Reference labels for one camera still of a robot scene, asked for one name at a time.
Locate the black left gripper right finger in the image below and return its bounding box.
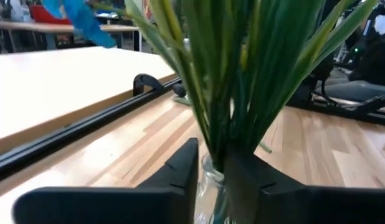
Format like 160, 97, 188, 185
224, 152, 385, 224

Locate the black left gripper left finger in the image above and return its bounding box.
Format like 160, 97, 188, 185
11, 138, 199, 224

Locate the clear ribbed glass vase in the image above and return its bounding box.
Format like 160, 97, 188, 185
194, 152, 231, 224

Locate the large blue flower bunch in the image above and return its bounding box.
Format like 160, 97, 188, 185
42, 0, 379, 175

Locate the green plastic flower stem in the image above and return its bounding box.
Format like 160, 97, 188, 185
172, 95, 273, 154

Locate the black round knob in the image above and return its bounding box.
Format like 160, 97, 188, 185
172, 83, 187, 98

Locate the black table clamp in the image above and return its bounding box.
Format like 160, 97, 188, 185
132, 73, 164, 96

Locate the seated person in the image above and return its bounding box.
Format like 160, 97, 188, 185
315, 30, 385, 103

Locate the light wooden neighbouring table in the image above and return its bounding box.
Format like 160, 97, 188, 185
0, 46, 178, 158

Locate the light table with black legs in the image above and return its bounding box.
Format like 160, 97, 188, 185
0, 20, 142, 52

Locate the black aluminium table frame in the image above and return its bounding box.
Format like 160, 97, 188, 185
0, 77, 385, 181

